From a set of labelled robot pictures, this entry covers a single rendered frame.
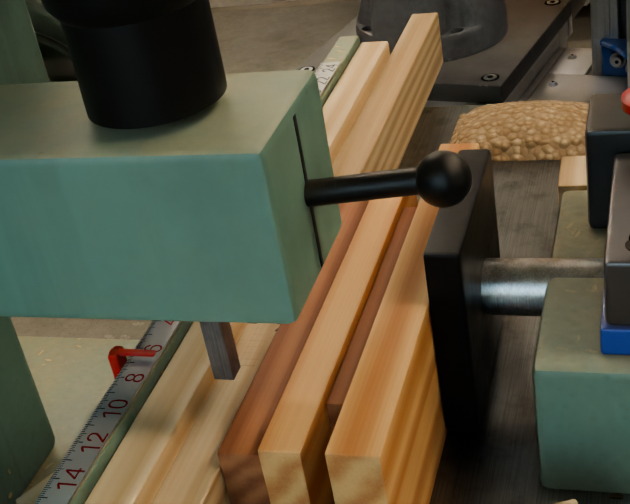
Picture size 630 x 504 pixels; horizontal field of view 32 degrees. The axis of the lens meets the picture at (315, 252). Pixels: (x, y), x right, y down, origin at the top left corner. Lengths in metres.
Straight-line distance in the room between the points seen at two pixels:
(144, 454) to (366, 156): 0.27
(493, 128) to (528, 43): 0.39
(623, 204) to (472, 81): 0.59
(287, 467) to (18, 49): 0.21
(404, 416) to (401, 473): 0.02
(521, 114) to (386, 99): 0.09
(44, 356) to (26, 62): 0.34
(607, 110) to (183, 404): 0.22
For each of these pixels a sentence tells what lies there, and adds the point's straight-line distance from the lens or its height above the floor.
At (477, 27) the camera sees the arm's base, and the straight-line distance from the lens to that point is 1.08.
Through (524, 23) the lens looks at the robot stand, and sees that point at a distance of 1.14.
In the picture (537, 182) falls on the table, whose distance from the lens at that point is 0.67.
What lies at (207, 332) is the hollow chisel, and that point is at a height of 0.97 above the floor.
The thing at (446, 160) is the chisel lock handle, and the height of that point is 1.05.
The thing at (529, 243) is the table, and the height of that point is 0.90.
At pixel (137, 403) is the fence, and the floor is 0.95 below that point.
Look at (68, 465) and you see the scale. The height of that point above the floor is 0.96.
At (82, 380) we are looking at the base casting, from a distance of 0.75.
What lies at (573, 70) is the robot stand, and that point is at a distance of 1.26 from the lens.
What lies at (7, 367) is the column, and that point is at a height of 0.88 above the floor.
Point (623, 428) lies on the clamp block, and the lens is 0.44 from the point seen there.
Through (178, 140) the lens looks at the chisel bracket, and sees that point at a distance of 0.38.
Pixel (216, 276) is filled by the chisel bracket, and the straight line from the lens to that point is 0.39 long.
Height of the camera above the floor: 1.22
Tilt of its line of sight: 31 degrees down
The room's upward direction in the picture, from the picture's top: 11 degrees counter-clockwise
